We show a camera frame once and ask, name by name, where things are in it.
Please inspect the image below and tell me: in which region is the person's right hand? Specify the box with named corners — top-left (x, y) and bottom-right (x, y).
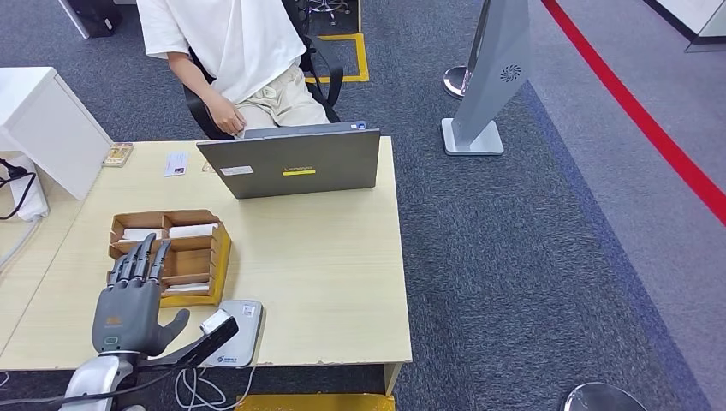
top-left (206, 96), bottom-right (248, 138)

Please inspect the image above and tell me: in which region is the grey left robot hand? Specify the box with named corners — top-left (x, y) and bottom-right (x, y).
top-left (91, 233), bottom-right (192, 359)

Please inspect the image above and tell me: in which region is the white ID card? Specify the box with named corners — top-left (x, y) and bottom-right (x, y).
top-left (164, 151), bottom-right (190, 178)

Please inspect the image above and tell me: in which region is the white room key card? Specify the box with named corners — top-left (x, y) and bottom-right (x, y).
top-left (163, 282), bottom-right (211, 295)
top-left (167, 223), bottom-right (219, 240)
top-left (120, 227), bottom-right (164, 244)

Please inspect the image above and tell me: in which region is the person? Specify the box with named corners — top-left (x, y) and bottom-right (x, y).
top-left (135, 0), bottom-right (331, 140)

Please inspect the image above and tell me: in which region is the wooden compartment card holder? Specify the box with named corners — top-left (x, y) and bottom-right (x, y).
top-left (107, 209), bottom-right (233, 310)

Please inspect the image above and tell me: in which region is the small patterned card box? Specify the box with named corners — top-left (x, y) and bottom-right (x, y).
top-left (102, 141), bottom-right (135, 169)

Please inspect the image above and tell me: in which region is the grey card reader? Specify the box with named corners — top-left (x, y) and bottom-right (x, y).
top-left (199, 299), bottom-right (265, 370)

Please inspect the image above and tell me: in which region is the grey laptop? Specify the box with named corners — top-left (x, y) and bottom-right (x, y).
top-left (195, 120), bottom-right (382, 200)

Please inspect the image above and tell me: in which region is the black office chair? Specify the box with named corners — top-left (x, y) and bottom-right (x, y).
top-left (181, 0), bottom-right (346, 142)

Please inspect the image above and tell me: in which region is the chrome stool base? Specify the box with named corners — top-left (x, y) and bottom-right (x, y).
top-left (305, 0), bottom-right (354, 27)

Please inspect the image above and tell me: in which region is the white power strip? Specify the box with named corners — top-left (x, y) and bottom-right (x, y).
top-left (4, 155), bottom-right (51, 223)

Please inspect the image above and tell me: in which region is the black computer case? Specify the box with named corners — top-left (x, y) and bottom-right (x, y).
top-left (55, 0), bottom-right (123, 40)

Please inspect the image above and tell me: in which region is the white cabinet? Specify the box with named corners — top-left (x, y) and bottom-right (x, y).
top-left (0, 66), bottom-right (114, 201)

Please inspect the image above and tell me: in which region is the grey floor standing sign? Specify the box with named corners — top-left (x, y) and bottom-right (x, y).
top-left (440, 0), bottom-right (533, 158)

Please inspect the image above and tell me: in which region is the chrome round stanchion base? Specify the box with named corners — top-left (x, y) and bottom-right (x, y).
top-left (557, 382), bottom-right (649, 411)

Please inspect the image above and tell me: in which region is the white counter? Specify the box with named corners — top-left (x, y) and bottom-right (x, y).
top-left (642, 0), bottom-right (726, 54)

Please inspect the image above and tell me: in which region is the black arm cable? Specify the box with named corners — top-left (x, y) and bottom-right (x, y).
top-left (0, 367), bottom-right (178, 411)

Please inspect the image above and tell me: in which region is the white cable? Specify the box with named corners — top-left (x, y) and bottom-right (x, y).
top-left (173, 366), bottom-right (258, 411)

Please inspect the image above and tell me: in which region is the black power cable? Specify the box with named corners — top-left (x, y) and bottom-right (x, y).
top-left (0, 158), bottom-right (37, 222)

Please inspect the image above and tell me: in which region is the chrome stanchion post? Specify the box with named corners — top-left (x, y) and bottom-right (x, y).
top-left (443, 0), bottom-right (492, 102)

